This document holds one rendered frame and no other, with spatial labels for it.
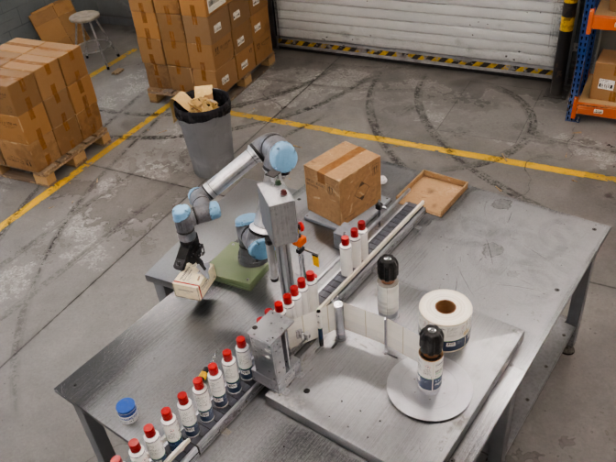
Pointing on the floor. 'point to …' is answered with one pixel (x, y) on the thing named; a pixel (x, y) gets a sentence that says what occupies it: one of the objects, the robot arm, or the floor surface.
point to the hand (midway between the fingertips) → (193, 277)
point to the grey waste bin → (209, 145)
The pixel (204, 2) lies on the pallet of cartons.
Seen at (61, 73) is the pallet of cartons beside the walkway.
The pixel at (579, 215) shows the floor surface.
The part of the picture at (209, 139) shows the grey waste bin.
